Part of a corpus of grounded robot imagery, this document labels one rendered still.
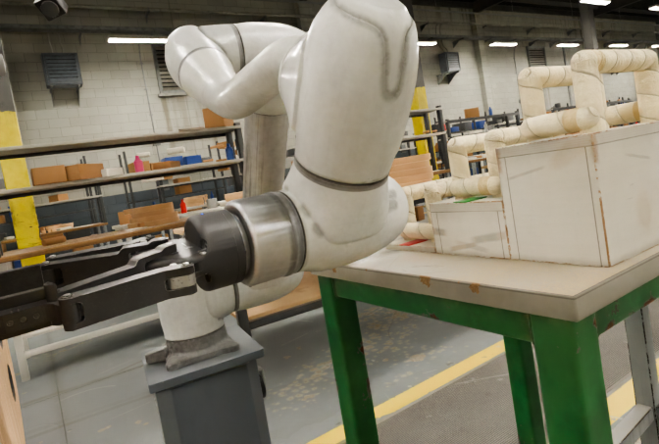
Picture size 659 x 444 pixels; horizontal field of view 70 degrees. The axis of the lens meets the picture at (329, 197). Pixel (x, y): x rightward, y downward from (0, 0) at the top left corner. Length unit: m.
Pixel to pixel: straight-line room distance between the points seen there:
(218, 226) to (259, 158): 0.65
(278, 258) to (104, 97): 11.51
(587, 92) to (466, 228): 0.28
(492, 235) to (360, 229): 0.34
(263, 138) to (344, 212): 0.62
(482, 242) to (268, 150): 0.52
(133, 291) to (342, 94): 0.23
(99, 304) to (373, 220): 0.26
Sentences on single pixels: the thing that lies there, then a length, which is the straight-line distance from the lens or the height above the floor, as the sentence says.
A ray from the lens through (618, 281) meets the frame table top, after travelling 0.67.
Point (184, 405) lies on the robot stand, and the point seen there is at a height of 0.62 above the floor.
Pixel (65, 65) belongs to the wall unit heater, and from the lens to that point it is 11.40.
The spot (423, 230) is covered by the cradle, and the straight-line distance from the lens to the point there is 0.93.
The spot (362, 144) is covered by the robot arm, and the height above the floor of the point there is 1.13.
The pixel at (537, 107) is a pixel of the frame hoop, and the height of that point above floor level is 1.15.
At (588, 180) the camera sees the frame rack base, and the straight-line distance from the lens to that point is 0.68.
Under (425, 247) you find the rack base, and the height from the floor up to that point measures 0.94.
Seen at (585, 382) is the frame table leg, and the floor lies 0.82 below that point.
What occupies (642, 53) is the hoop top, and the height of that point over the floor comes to 1.20.
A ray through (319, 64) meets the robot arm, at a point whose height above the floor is 1.20.
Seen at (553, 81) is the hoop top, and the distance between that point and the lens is 0.80.
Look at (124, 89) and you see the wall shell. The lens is 12.03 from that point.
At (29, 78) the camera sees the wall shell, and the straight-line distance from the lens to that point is 11.89.
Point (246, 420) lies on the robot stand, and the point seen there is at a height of 0.53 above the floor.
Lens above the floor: 1.11
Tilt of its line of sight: 3 degrees down
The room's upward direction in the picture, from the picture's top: 10 degrees counter-clockwise
